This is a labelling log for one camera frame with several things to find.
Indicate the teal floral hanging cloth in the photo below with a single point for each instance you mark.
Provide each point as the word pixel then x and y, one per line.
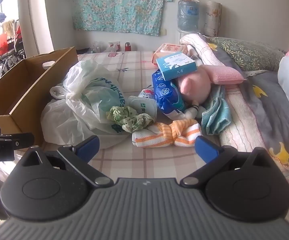
pixel 119 5

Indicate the pink textured towel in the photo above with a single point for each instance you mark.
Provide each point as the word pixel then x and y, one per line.
pixel 229 76

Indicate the red and white plastic bag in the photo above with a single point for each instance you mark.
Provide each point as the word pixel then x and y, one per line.
pixel 114 48

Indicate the green printed plastic bag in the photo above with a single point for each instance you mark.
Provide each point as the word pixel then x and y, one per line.
pixel 102 92

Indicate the clear plastic bag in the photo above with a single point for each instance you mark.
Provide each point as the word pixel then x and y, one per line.
pixel 97 48

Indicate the wall socket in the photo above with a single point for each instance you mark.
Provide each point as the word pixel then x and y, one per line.
pixel 163 32

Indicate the red hanging bag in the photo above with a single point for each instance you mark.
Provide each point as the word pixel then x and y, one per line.
pixel 2 43

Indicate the metal drying rack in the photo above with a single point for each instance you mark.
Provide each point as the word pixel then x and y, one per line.
pixel 12 52

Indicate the blue wet wipes pack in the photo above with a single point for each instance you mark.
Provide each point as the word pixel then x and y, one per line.
pixel 167 92

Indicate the red thermos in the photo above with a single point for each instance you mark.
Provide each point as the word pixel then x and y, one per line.
pixel 127 47

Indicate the white water dispenser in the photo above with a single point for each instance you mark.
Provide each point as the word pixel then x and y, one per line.
pixel 184 34

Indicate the green patterned cloth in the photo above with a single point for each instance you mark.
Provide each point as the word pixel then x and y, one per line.
pixel 124 118

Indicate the blue water jug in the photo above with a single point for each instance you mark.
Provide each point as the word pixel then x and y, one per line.
pixel 188 15

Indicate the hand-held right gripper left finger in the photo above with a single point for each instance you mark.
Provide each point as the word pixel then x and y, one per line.
pixel 88 147

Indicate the light blue carton box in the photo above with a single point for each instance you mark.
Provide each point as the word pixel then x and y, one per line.
pixel 177 67

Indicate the white red-print packet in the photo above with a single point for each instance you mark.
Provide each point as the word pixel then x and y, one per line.
pixel 146 93

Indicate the grey quilt with yellow stars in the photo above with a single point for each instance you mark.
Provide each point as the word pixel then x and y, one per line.
pixel 264 105

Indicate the white green-label tissue packet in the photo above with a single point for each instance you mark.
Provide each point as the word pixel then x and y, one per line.
pixel 142 105

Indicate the green floral pillow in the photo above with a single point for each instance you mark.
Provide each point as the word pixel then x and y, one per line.
pixel 247 52

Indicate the white striped blanket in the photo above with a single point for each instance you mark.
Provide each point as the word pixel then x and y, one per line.
pixel 237 120

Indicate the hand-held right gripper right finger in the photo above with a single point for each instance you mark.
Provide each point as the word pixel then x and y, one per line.
pixel 205 148

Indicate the rolled floral mat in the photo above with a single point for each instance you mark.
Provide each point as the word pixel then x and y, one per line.
pixel 212 17

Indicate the pink plush toy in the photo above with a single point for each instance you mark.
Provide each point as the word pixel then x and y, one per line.
pixel 197 82

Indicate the pink wet wipes pack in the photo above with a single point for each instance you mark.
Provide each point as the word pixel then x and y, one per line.
pixel 169 48

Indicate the orange striped knotted towel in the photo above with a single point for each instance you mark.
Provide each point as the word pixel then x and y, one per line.
pixel 164 136

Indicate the checked bed sheet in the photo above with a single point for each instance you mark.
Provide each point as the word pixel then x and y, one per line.
pixel 134 160

